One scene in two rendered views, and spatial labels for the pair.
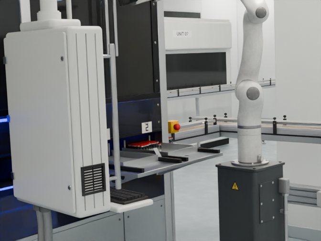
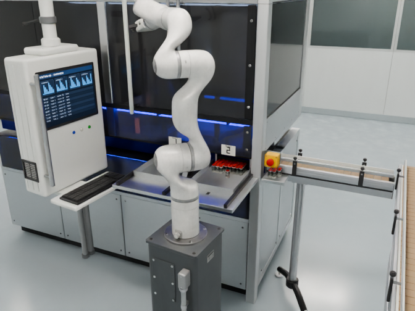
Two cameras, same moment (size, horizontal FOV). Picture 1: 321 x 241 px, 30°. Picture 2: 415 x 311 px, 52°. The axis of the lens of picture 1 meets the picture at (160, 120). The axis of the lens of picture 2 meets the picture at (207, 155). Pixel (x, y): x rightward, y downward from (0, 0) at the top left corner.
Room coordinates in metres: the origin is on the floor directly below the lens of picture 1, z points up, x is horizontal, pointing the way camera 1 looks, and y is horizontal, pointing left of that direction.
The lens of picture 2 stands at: (2.66, -2.02, 1.87)
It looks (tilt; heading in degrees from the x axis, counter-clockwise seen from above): 22 degrees down; 73
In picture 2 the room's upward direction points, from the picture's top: straight up
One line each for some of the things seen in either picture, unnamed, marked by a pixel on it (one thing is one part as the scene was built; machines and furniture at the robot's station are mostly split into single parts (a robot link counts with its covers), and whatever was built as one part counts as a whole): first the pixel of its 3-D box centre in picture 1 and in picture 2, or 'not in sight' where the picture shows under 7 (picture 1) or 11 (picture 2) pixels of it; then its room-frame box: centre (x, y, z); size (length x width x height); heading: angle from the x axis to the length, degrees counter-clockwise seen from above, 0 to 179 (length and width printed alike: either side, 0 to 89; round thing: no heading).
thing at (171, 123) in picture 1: (170, 126); (272, 159); (3.62, -0.06, 1.00); 0.08 x 0.07 x 0.07; 49
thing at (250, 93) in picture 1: (250, 104); (176, 171); (2.99, -0.45, 1.16); 0.19 x 0.12 x 0.24; 2
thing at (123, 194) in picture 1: (107, 192); (95, 186); (2.67, 0.25, 0.82); 0.40 x 0.14 x 0.02; 43
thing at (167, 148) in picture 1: (159, 149); (222, 176); (3.35, 0.01, 0.90); 0.34 x 0.26 x 0.04; 49
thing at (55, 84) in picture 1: (55, 115); (60, 116); (2.52, 0.44, 1.19); 0.50 x 0.19 x 0.78; 43
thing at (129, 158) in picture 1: (117, 158); (168, 166); (3.09, 0.23, 0.90); 0.34 x 0.26 x 0.04; 49
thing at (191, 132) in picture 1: (182, 131); (328, 170); (3.92, -0.14, 0.92); 0.69 x 0.16 x 0.16; 139
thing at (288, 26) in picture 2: not in sight; (288, 53); (3.87, 0.33, 1.51); 0.85 x 0.01 x 0.59; 49
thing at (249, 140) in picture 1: (249, 145); (185, 215); (3.03, -0.45, 0.95); 0.19 x 0.19 x 0.18
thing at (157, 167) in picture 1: (149, 160); (189, 179); (3.17, 0.07, 0.87); 0.70 x 0.48 x 0.02; 139
